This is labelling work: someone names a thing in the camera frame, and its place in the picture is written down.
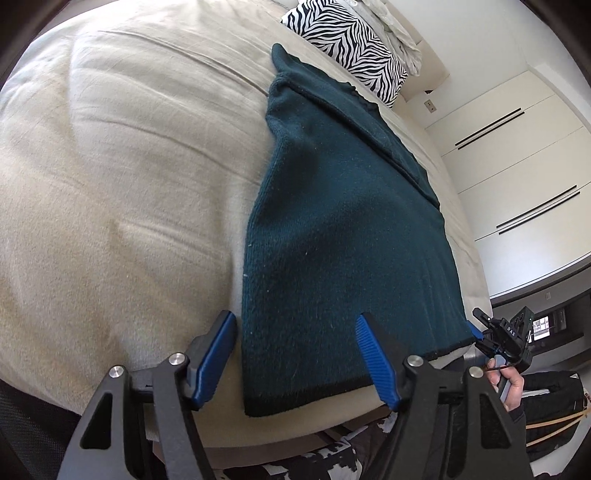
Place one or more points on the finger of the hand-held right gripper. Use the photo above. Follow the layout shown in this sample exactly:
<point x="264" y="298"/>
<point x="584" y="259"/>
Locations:
<point x="484" y="319"/>
<point x="474" y="333"/>

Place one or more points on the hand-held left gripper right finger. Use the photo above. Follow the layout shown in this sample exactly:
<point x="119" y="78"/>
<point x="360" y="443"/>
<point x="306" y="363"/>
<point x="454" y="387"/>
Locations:
<point x="376" y="360"/>

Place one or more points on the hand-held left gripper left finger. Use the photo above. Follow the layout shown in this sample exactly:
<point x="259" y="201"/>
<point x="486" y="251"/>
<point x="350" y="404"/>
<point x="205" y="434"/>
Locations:
<point x="216" y="353"/>

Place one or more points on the dark teal knit sweater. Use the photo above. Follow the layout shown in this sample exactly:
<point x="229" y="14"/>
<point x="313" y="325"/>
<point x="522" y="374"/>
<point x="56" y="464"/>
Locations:
<point x="341" y="230"/>

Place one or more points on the person's right forearm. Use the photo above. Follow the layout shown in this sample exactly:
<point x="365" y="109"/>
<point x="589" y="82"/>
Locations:
<point x="519" y="427"/>

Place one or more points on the person's right hand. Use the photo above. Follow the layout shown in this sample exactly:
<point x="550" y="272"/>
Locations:
<point x="512" y="392"/>

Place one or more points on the dark wooden shelf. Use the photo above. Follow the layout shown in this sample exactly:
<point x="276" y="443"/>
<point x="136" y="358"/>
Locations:
<point x="572" y="323"/>

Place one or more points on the black bag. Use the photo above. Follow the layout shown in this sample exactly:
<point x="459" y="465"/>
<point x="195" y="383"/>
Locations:
<point x="554" y="401"/>

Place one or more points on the person's patterned pants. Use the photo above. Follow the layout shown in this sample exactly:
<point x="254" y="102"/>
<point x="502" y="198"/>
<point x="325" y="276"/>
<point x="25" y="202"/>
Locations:
<point x="323" y="461"/>

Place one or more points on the white wardrobe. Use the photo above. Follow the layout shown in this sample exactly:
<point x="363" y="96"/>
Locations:
<point x="508" y="152"/>

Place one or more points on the bed with beige cover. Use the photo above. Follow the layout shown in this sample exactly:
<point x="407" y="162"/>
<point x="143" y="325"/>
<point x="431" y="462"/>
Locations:
<point x="115" y="184"/>

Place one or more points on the black mesh chair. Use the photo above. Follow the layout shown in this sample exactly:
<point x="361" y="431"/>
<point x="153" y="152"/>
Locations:
<point x="27" y="424"/>

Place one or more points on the beige padded headboard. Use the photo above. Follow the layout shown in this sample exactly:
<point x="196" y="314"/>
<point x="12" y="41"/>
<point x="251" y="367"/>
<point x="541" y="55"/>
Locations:
<point x="434" y="64"/>

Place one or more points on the folded white duvet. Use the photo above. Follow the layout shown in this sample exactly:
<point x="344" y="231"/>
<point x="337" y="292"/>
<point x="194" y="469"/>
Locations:
<point x="397" y="37"/>

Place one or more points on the zebra print pillow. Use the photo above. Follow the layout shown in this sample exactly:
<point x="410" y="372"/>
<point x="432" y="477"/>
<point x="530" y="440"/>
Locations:
<point x="351" y="41"/>

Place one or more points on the beige wall socket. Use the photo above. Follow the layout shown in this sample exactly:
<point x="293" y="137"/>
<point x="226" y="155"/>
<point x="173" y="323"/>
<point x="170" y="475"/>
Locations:
<point x="430" y="105"/>

